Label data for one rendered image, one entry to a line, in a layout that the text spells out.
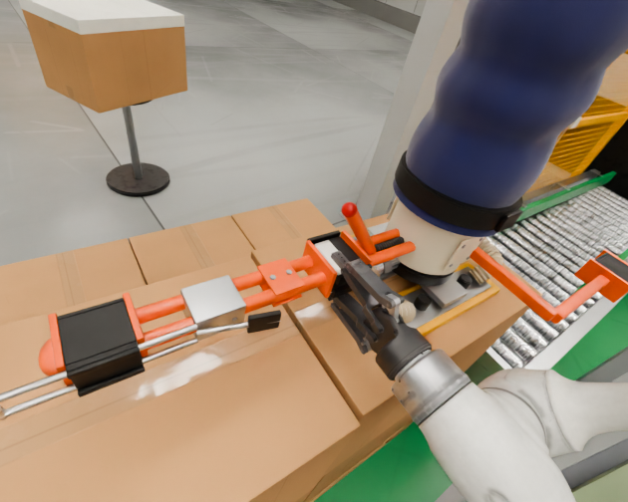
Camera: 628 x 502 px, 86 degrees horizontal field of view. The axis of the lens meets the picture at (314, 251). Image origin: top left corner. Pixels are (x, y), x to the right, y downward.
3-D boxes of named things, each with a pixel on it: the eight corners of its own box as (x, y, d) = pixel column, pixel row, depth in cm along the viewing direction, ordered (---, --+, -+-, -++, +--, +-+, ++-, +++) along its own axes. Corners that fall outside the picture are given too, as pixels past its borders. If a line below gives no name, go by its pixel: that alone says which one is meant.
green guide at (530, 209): (594, 175, 262) (603, 164, 256) (608, 182, 257) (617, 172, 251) (477, 219, 180) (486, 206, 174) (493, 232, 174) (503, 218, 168)
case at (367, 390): (384, 286, 132) (427, 202, 105) (464, 373, 110) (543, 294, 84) (240, 347, 101) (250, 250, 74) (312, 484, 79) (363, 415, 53)
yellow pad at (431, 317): (464, 266, 86) (474, 251, 82) (496, 294, 80) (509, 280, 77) (364, 312, 68) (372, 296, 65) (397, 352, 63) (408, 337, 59)
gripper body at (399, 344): (407, 363, 41) (360, 306, 46) (383, 392, 47) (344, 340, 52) (445, 338, 45) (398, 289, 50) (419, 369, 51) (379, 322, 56)
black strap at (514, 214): (444, 156, 76) (453, 140, 74) (535, 218, 64) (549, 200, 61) (370, 169, 65) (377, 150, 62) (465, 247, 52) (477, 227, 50)
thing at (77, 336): (135, 315, 46) (129, 291, 43) (150, 360, 42) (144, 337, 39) (60, 338, 42) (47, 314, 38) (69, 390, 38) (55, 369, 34)
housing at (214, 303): (226, 292, 52) (227, 272, 49) (245, 326, 49) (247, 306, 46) (180, 307, 49) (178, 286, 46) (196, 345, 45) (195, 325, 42)
